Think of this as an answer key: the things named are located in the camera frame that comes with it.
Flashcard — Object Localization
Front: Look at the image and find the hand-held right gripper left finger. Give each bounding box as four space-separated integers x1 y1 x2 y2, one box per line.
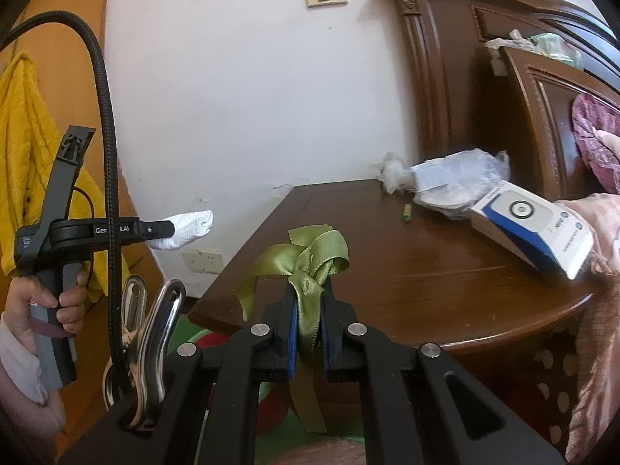
58 291 298 465

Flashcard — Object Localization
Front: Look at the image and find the pale pink pillow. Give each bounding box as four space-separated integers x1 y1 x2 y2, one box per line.
596 128 620 170

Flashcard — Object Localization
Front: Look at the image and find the black braided cable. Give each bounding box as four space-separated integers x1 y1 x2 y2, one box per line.
0 10 131 388

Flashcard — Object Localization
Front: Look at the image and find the person's left forearm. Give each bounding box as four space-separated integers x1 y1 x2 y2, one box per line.
0 310 66 446

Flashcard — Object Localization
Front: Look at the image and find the purple lace pillow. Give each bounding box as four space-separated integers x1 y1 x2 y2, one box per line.
572 94 620 180

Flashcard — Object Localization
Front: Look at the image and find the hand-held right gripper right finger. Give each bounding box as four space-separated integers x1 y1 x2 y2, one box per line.
320 291 565 465

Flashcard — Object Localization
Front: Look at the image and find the low wooden headboard panel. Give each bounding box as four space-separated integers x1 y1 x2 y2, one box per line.
499 46 620 204

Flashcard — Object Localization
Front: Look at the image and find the clear plastic bag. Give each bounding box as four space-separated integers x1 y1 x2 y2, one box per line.
412 149 512 215

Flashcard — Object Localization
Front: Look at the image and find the pink checked quilt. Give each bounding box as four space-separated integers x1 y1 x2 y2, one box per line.
552 194 620 465

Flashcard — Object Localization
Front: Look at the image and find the white cardboard box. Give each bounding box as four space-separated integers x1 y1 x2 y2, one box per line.
470 180 594 280

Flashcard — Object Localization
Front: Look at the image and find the thin black cable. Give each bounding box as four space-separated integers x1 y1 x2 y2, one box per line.
72 188 96 296

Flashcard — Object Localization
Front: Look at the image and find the yellow fleece coat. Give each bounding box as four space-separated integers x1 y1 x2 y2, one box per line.
0 53 131 301

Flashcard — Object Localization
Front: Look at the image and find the white paper towel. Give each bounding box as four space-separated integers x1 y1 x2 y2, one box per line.
145 209 215 251

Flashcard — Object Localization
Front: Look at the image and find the metal spring clip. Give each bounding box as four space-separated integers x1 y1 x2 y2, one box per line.
103 274 187 432

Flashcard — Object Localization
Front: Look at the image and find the tall carved wooden headboard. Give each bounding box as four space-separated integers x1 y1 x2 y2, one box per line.
373 0 620 189

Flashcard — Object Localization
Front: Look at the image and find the person's left hand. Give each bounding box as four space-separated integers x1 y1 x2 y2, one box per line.
2 271 90 340

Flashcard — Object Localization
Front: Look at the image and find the teal wet wipes pack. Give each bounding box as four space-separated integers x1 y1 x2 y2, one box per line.
530 33 584 69

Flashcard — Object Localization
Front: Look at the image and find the dark wooden nightstand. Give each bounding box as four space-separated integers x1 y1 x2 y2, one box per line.
186 179 601 408

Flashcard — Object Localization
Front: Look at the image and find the white crumpled plastic bag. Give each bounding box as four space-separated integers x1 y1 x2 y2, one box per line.
484 29 534 76

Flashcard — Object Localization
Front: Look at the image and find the brown dotted bed cloth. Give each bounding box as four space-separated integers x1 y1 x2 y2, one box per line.
530 322 596 446

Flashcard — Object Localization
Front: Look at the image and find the green satin ribbon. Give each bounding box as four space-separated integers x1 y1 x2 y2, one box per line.
236 224 350 433

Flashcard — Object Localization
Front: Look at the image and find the green plastic bin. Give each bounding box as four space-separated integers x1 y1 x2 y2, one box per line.
186 329 296 439

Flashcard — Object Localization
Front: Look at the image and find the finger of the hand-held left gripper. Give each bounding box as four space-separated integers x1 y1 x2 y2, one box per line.
138 219 176 239

